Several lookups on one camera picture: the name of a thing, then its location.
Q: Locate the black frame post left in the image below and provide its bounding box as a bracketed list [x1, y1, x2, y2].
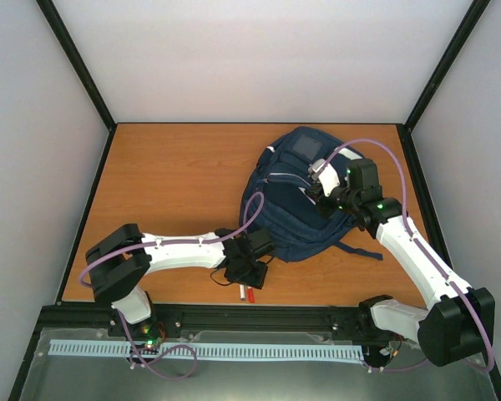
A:
[35, 0, 117, 131]

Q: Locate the navy blue student backpack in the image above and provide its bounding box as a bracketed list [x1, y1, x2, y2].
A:
[239, 126, 383, 262]

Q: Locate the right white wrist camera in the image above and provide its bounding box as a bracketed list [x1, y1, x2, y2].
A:
[308, 159, 341, 197]

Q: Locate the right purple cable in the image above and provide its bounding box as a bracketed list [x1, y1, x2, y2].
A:
[321, 139, 496, 373]

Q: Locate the black frame post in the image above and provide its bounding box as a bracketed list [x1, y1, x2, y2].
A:
[403, 0, 492, 130]
[35, 0, 117, 131]

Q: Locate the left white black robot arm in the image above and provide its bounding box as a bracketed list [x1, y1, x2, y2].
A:
[79, 224, 276, 337]

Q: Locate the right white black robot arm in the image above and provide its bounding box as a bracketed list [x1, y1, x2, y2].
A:
[306, 159, 494, 370]

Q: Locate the red marker pen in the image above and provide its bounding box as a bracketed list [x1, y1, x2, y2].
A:
[246, 287, 255, 303]

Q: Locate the black frame post right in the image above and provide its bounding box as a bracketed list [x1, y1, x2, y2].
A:
[403, 0, 492, 130]

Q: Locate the light blue cable duct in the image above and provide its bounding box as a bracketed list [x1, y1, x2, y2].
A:
[48, 339, 364, 364]

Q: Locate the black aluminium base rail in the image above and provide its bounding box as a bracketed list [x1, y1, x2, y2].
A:
[37, 303, 483, 340]

